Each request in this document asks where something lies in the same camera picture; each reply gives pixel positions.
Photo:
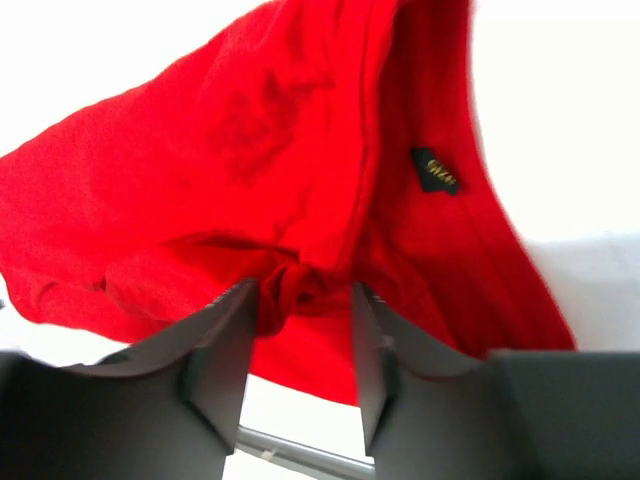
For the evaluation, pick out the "aluminium rail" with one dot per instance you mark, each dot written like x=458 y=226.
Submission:
x=302 y=458

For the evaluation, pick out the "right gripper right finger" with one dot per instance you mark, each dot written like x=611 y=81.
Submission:
x=431 y=412

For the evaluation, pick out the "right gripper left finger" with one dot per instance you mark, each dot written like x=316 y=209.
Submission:
x=167 y=407

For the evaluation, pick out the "red t shirt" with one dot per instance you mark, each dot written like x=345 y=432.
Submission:
x=309 y=145

